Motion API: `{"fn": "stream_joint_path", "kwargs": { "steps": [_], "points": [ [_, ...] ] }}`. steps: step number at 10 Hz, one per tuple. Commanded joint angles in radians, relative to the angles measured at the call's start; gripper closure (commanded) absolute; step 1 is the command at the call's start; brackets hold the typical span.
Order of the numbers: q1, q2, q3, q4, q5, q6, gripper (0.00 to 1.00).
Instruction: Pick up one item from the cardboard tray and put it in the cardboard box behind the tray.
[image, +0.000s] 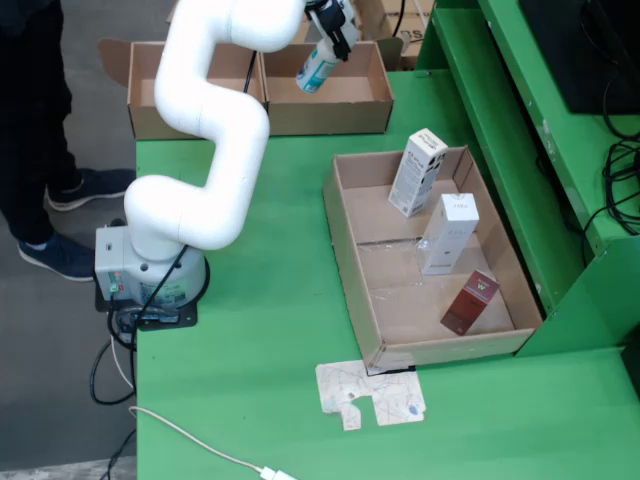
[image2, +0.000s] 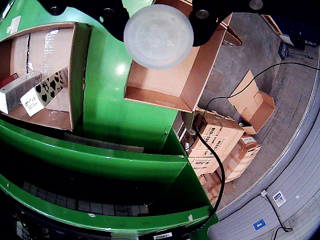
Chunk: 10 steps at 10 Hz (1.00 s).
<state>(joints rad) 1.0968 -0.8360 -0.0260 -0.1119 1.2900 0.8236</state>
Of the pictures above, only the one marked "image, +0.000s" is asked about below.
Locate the tall plain white carton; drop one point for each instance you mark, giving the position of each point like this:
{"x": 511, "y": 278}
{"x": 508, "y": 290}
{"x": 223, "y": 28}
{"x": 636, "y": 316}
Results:
{"x": 450, "y": 235}

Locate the white plastic bottle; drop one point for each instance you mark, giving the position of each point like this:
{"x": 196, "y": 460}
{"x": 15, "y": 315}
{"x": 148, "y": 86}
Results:
{"x": 315, "y": 70}

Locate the red brown product box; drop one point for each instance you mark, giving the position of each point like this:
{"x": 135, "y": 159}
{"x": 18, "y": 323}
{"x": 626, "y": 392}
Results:
{"x": 470, "y": 302}

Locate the brown printed storage carton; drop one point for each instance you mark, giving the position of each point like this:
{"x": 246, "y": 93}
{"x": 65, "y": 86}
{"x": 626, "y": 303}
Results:
{"x": 380, "y": 20}

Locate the grey robot base box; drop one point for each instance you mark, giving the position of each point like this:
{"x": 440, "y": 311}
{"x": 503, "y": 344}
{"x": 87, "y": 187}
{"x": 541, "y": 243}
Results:
{"x": 107, "y": 275}

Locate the shallow cardboard tray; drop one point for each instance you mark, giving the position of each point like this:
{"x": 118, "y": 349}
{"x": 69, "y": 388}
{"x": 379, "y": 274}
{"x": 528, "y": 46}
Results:
{"x": 390, "y": 320}

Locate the black monitor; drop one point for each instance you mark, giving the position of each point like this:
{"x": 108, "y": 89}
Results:
{"x": 590, "y": 50}

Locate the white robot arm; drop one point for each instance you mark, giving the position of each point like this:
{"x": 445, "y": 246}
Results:
{"x": 210, "y": 100}

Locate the white cow print carton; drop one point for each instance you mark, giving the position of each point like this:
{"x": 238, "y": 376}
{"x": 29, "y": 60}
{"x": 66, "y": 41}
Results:
{"x": 412, "y": 175}

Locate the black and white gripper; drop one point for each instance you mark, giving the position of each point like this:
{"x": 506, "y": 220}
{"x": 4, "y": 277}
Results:
{"x": 332, "y": 17}

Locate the person in dark clothes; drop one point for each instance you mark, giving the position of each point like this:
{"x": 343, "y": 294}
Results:
{"x": 30, "y": 125}

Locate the green metal shelf rack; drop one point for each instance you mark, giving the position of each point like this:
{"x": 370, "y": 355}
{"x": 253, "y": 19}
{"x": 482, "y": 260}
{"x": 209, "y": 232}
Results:
{"x": 550, "y": 200}

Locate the open brown cardboard box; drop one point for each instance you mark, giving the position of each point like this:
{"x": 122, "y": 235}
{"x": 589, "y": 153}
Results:
{"x": 145, "y": 120}
{"x": 325, "y": 117}

